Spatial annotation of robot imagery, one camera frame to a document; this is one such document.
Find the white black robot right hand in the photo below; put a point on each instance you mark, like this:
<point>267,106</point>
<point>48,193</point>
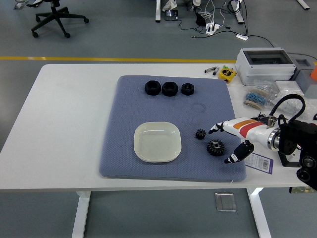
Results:
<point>250,131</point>

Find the large black gear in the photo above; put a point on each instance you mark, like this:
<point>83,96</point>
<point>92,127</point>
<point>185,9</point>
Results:
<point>211,148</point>

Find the small black gear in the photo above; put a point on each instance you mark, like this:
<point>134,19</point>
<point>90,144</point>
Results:
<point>200,134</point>

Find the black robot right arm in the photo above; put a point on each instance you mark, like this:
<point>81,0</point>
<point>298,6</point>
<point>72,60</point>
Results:
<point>289,141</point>

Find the white flat box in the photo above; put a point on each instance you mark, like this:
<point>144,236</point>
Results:
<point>288,86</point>

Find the grey plastic box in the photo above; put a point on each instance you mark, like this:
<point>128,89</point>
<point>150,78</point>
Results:
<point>303,77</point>

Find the small black hex nut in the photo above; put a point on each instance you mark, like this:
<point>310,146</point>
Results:
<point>184,91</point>

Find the large black hex nut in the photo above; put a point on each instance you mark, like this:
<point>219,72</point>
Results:
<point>166,92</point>
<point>148,89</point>

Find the purple white label card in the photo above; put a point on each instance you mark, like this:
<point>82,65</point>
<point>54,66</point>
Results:
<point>260,163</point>

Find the bag of blue resistors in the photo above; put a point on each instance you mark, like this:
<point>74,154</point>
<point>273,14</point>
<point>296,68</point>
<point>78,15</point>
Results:
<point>255,98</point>

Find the clear bag of white parts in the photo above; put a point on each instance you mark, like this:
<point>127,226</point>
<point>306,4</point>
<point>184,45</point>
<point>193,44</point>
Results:
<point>289,104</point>

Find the yellow tape measure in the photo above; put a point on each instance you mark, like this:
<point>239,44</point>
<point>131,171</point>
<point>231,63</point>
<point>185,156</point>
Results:
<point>226,74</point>

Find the green small clip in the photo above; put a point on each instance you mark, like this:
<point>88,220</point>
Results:
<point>225,67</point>

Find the silver black small tool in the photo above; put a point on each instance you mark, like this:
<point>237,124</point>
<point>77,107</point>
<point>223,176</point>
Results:
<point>210,70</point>

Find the metal floor socket plate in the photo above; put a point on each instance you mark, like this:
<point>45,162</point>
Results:
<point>225,202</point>

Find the green circuit board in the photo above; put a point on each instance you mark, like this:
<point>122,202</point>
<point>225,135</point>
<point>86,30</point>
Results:
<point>301,190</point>

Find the white table leg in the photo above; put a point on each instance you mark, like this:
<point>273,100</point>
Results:
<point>80,215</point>
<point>258,213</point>

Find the orange object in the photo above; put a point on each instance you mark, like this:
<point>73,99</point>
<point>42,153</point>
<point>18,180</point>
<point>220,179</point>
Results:
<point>314,74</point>

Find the white square dish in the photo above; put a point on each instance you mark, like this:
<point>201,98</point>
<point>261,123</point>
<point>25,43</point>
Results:
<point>157,142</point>

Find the white floor adapter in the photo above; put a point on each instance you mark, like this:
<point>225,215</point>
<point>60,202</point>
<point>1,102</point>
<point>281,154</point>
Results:
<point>242,37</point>

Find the blue-grey textured mat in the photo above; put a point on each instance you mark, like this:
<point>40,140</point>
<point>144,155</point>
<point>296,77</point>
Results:
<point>153,109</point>

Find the white power strip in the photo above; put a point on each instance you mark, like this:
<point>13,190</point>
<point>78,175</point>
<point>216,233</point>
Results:
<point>212,28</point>

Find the white desk leg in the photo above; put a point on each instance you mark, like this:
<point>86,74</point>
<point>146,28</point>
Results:
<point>239,15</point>
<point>158,11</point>

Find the black power adapter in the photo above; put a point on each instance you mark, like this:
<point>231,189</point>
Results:
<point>200,19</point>

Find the white shoe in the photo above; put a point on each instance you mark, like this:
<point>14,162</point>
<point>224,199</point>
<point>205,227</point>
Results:
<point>169,5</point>

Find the black office chair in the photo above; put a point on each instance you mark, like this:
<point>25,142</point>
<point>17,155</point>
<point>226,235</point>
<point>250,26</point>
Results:
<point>55,15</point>

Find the black metal bracket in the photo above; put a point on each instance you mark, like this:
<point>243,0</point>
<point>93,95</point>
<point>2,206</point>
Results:
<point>288,163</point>

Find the grey electrical enclosure box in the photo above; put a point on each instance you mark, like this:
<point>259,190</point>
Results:
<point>262,69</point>

